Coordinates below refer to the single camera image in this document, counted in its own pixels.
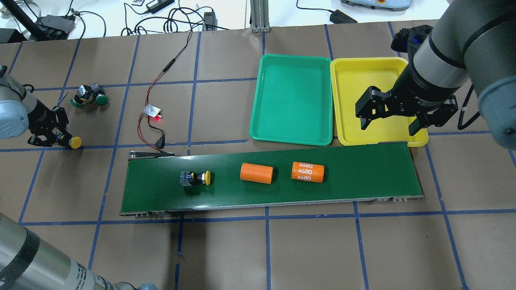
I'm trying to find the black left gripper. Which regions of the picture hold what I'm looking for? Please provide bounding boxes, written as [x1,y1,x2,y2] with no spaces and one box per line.
[27,106,73,147]

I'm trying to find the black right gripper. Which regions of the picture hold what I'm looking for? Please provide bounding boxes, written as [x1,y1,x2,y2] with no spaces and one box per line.
[355,71,458,136]

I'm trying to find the orange 4680 cylinder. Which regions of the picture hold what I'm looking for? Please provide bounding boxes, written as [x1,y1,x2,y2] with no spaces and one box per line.
[291,162,325,183]

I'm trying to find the yellow mushroom push button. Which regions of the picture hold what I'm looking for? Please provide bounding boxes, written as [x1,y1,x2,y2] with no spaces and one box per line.
[179,171,211,186]

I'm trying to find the green mushroom push button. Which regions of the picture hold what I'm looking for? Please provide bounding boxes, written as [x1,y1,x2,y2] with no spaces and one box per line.
[91,83,109,106]

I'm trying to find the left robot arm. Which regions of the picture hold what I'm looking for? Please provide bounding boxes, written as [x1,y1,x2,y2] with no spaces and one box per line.
[0,66,82,149]

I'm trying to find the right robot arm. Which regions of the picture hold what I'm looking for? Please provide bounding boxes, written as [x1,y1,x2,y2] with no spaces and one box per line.
[355,0,516,150]

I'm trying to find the green conveyor belt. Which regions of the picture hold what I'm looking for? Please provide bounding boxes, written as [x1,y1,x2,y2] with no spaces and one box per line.
[120,143,423,216]

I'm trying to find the yellow plastic tray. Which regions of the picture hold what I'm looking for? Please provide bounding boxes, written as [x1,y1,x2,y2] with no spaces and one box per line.
[330,57,429,147]

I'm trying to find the green plastic tray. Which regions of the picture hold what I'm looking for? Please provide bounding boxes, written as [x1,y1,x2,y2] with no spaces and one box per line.
[249,54,333,147]

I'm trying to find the black power adapter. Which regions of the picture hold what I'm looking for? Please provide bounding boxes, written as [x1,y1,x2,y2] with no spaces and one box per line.
[329,10,357,24]

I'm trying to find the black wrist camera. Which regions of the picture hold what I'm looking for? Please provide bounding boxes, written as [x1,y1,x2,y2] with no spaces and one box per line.
[391,25,433,54]

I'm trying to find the red black wire pair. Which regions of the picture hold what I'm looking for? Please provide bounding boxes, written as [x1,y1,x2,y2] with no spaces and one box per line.
[137,30,194,151]

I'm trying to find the aluminium frame post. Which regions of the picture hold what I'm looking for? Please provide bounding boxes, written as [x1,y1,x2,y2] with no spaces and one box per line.
[250,0,271,33]

